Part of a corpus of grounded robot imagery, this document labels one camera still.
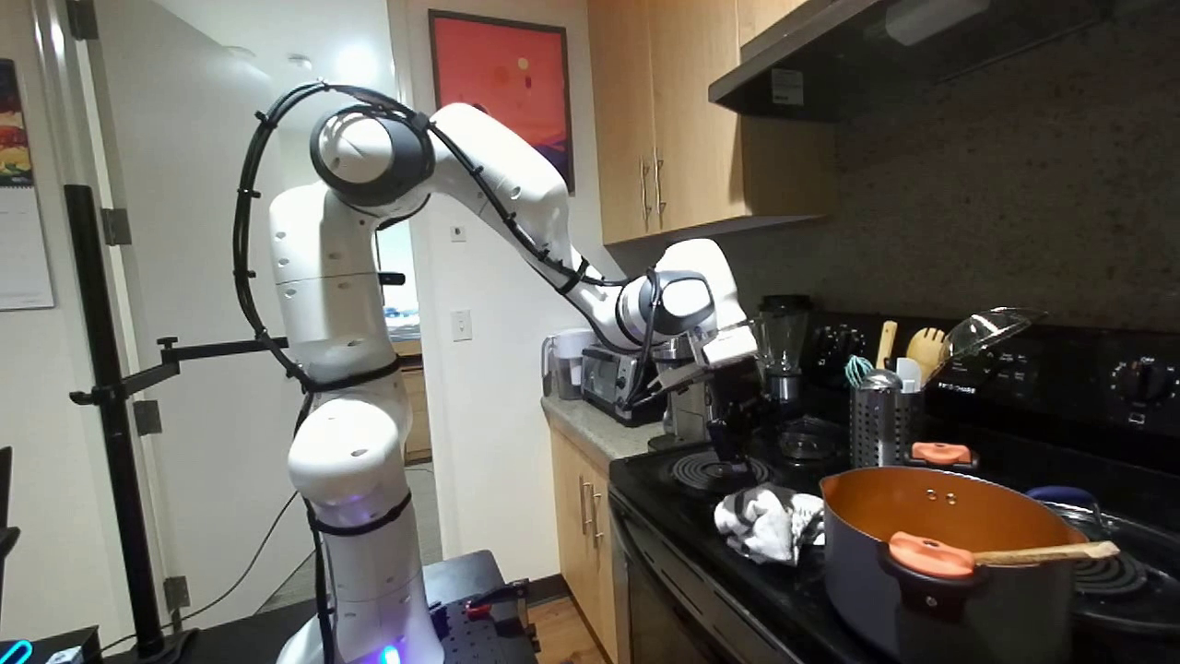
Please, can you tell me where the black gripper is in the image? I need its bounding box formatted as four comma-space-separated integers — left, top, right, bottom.
704, 353, 779, 488

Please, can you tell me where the white kitchen towel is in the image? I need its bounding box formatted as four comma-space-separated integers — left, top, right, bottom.
713, 479, 830, 568

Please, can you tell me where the robot base platform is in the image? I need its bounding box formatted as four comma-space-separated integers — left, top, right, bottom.
272, 546, 546, 664

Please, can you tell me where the black electric stove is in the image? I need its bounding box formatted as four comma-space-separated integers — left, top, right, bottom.
605, 290, 1180, 664

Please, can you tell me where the large coil burner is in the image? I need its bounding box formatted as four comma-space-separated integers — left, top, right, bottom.
661, 442, 750, 495

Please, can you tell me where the steel coffee maker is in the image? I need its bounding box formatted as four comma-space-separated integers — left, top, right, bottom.
644, 353, 722, 453

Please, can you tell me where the small coil burner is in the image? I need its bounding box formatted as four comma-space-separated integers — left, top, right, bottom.
768, 418, 857, 479

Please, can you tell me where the black blender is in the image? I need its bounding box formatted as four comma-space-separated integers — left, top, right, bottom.
750, 290, 824, 427

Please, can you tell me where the steel toaster oven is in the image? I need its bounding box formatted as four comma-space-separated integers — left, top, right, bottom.
572, 340, 667, 427

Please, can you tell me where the steel utensil holder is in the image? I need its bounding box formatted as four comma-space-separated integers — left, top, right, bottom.
846, 367, 931, 471

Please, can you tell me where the wooden lower cabinet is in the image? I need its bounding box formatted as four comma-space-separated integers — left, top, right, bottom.
546, 422, 624, 664

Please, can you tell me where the wide wooden spoon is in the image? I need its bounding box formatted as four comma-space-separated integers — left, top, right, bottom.
903, 326, 954, 386

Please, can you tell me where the wooden upper cabinet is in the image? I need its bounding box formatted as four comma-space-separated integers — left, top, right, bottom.
586, 0, 840, 250

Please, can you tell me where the black range hood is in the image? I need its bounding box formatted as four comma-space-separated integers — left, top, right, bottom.
704, 0, 1180, 124

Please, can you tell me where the red framed painting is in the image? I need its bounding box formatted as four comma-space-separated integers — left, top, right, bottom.
425, 9, 577, 192

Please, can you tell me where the black pole stand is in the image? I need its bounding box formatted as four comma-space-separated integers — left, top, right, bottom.
64, 182, 293, 661

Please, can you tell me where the thin wooden utensil handle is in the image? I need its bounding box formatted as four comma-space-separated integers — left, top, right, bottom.
874, 316, 903, 372

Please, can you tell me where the dark pot with orange handles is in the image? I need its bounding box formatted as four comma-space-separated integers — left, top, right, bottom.
815, 438, 1090, 664

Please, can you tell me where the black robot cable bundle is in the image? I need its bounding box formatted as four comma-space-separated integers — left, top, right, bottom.
227, 79, 595, 385

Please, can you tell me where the framed wall picture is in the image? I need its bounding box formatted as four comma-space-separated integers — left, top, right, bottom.
0, 53, 60, 315

